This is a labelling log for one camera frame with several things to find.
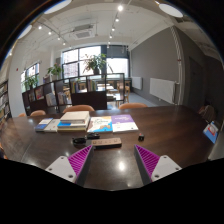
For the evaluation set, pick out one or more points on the cream-edged book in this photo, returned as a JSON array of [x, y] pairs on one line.
[[71, 129]]

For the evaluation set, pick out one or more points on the small white wall radiator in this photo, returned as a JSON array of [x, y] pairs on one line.
[[136, 83]]

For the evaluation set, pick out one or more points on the tall wall bookshelf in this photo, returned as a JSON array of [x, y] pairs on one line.
[[4, 103]]

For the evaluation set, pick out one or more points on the thick white book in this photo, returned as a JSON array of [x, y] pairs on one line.
[[75, 116]]

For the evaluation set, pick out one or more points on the ceiling air conditioner unit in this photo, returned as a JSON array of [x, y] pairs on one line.
[[82, 33]]

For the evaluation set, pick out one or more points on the light blue illustrated book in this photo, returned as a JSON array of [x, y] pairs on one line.
[[100, 124]]

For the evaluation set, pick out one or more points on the white wall pipe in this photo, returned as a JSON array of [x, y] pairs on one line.
[[177, 66]]

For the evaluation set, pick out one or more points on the medium potted plant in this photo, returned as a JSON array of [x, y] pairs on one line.
[[55, 70]]

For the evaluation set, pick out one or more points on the wooden tables and chairs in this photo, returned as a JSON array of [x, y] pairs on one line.
[[115, 91]]

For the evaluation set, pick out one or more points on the orange chairs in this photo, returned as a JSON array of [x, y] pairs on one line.
[[78, 108]]

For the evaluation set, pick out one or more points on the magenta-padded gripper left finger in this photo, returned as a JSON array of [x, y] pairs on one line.
[[63, 166]]

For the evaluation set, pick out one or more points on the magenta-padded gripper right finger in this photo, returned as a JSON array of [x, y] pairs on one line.
[[163, 166]]

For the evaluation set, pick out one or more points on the small dark blue book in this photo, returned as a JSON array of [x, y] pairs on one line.
[[43, 124]]

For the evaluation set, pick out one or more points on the thin white booklet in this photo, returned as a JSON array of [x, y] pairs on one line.
[[52, 126]]

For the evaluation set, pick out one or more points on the small potted plant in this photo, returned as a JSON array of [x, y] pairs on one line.
[[30, 81]]

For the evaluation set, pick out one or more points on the large potted plant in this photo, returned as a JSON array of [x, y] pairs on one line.
[[95, 63]]

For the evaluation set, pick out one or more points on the large white wall radiator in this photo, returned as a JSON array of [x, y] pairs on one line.
[[162, 90]]

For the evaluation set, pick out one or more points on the dark grey door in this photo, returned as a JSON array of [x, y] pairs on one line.
[[196, 85]]

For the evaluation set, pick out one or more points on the large back window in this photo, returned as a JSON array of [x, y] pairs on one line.
[[71, 56]]

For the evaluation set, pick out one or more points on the blue and white card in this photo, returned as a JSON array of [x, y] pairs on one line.
[[210, 132]]

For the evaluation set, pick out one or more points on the purple-covered book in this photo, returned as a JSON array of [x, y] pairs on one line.
[[123, 122]]

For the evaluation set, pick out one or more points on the blue and white book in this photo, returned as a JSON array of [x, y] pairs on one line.
[[65, 124]]

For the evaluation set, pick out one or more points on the brown and black power strip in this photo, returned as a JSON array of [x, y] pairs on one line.
[[106, 142]]

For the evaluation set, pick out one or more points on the side window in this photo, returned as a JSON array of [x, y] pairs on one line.
[[31, 71]]

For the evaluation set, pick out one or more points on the ceiling spotlights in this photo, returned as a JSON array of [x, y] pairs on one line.
[[120, 8]]

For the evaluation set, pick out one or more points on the dark low shelf unit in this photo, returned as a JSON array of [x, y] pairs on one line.
[[85, 100]]

